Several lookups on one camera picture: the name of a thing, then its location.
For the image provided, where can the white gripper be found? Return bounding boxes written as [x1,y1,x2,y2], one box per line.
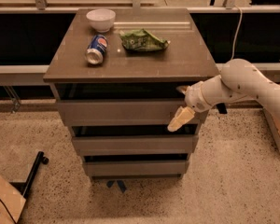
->
[167,81,212,132]

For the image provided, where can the grey top drawer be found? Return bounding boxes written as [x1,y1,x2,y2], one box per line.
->
[55,98,210,127]

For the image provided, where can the grey drawer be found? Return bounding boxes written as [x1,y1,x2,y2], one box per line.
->
[83,161,189,177]
[55,98,210,127]
[72,135,198,156]

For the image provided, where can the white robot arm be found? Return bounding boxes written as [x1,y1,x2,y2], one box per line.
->
[167,59,280,132]

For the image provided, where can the grey middle drawer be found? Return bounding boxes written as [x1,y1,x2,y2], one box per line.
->
[72,135,198,156]

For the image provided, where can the grey drawer cabinet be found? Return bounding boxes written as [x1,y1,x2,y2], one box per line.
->
[44,8,218,179]

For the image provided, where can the grey bottom drawer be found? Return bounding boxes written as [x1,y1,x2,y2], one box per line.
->
[83,161,189,177]

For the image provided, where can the green crumpled chip bag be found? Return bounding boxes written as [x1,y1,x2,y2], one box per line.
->
[119,29,170,52]

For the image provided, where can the blue pepsi can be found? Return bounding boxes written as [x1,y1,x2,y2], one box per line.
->
[85,35,108,64]

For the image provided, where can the cardboard box right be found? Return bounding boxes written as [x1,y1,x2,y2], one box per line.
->
[263,82,280,154]

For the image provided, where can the cardboard box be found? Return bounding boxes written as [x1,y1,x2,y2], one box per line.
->
[263,82,280,154]
[0,175,26,224]

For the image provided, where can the white ceramic bowl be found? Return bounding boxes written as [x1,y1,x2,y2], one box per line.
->
[86,9,116,33]

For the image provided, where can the black wheeled stand base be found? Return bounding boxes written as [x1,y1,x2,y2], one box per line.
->
[11,151,49,199]

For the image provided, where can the metal window railing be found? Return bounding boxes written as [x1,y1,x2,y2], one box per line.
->
[0,0,280,87]

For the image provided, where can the cardboard box lower left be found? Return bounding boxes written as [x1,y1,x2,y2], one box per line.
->
[0,175,26,224]

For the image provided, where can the white cable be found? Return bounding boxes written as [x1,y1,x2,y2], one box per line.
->
[231,5,244,62]

